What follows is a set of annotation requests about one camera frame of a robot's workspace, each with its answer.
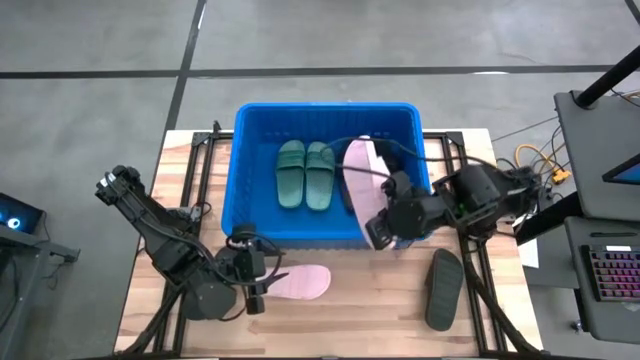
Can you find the black pole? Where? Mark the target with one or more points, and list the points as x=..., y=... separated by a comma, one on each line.
x=605, y=77

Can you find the dark flat screen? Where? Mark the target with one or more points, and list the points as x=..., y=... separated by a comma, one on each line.
x=627, y=172

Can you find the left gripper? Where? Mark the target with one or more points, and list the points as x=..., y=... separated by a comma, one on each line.
x=247, y=265

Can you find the black metal table frame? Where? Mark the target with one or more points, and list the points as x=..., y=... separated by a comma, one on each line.
x=200, y=139

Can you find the green rubber slide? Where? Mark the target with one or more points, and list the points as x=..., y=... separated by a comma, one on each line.
x=320, y=190
x=290, y=185

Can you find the blue plastic bin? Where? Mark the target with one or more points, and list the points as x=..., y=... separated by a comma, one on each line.
x=260, y=165

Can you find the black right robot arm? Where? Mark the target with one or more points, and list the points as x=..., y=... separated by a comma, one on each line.
x=475, y=195

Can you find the white paper sheet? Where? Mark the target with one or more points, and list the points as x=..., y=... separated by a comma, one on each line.
x=530, y=255

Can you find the pink rubber slide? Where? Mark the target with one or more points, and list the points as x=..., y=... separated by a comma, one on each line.
x=362, y=180

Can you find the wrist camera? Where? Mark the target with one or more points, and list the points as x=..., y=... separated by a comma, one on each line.
x=379, y=232
x=255, y=304

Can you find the backlit computer keyboard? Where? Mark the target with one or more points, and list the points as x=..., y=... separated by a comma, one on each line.
x=615, y=275

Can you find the computer tower with blue light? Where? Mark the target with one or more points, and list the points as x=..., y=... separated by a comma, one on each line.
x=20, y=215

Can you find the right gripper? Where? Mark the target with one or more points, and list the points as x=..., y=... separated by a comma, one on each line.
x=407, y=217

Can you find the grey desk top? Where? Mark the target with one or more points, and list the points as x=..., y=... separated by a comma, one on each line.
x=590, y=150

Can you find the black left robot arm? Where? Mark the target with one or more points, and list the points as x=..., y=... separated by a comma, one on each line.
x=165, y=240

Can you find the white slide sandal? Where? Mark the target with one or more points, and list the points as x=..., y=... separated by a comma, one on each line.
x=305, y=282

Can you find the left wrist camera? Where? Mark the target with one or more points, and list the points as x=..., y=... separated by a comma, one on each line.
x=255, y=304

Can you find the black desk bar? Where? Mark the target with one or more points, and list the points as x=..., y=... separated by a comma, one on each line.
x=547, y=220

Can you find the grey keyboard desk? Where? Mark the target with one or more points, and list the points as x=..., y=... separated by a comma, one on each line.
x=600, y=320

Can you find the grey metal stand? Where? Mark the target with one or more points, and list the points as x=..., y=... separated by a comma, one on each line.
x=30, y=242

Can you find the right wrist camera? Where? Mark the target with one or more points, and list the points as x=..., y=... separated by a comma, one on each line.
x=379, y=232

